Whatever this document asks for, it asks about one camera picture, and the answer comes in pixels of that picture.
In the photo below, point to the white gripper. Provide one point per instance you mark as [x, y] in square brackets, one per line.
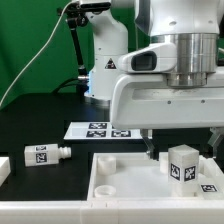
[168, 85]

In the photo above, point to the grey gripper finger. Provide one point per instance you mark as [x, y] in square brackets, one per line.
[215, 139]

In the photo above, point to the white square tabletop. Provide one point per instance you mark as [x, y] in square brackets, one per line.
[133, 176]

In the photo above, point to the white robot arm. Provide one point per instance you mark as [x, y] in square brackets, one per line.
[180, 21]

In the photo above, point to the white left obstacle block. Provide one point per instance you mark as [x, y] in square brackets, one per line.
[4, 169]

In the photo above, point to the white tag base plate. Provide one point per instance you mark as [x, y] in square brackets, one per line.
[99, 130]

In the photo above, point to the white front obstacle rail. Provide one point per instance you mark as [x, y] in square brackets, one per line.
[113, 212]

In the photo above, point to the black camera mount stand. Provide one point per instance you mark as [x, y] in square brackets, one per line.
[76, 17]

